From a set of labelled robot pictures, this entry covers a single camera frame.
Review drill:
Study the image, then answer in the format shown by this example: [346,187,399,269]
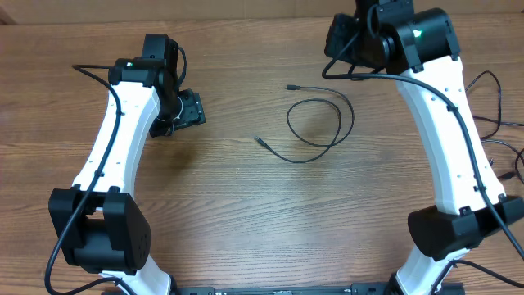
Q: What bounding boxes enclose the black USB cable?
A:
[253,84,355,165]
[464,70,524,185]

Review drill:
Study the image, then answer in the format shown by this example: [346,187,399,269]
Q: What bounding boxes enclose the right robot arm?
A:
[324,1,523,294]

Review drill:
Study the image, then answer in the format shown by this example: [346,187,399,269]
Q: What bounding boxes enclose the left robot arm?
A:
[44,34,206,294]

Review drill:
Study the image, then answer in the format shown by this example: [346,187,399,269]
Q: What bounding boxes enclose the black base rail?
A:
[175,281,466,295]

